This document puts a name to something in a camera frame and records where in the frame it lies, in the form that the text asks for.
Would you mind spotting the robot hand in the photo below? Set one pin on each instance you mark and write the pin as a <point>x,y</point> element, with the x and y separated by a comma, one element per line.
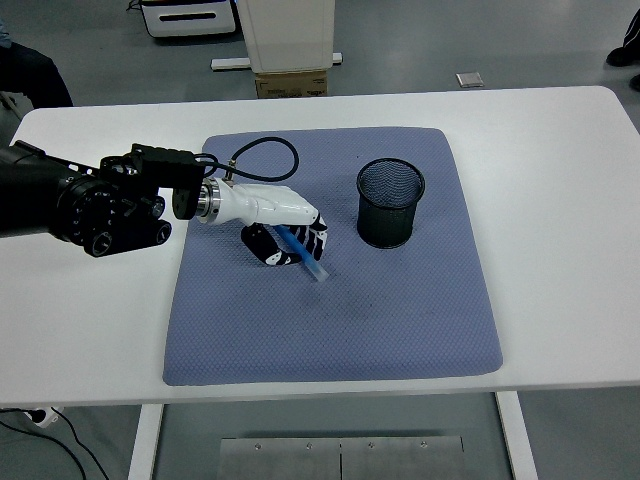
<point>270,205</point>

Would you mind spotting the blue marker with clear cap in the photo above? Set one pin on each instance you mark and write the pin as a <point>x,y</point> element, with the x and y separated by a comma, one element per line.
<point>312,265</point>

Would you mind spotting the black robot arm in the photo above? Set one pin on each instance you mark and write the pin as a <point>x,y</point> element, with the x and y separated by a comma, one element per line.
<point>100,210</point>

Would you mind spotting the black mesh pen holder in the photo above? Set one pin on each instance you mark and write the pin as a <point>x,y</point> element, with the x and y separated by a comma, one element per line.
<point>385,225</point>

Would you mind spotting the brown cardboard box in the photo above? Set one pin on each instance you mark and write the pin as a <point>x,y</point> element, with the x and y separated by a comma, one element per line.
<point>292,85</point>

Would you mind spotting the blue-grey textured mat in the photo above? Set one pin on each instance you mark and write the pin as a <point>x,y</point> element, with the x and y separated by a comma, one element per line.
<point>325,325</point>

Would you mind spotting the white flat base bar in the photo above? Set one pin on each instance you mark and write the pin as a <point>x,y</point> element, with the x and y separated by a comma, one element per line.
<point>230,63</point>

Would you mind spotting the white cabinet with black slot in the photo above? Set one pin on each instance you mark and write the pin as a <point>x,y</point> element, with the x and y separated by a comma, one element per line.
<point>190,20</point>

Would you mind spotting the small grey floor plate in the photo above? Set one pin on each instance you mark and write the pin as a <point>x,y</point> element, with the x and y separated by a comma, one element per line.
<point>470,80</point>

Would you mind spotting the grey metal plate with screws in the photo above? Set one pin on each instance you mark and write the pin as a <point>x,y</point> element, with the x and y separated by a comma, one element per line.
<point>300,460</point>

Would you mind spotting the white table leg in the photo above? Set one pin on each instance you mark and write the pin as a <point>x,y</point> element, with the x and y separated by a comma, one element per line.
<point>517,440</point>
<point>145,440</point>

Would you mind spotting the person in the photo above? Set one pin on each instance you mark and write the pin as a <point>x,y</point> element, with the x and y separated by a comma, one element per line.
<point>30,75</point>
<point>627,52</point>

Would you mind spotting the tall white pedestal box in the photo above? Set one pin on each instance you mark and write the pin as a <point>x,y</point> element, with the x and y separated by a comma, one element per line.
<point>290,35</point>

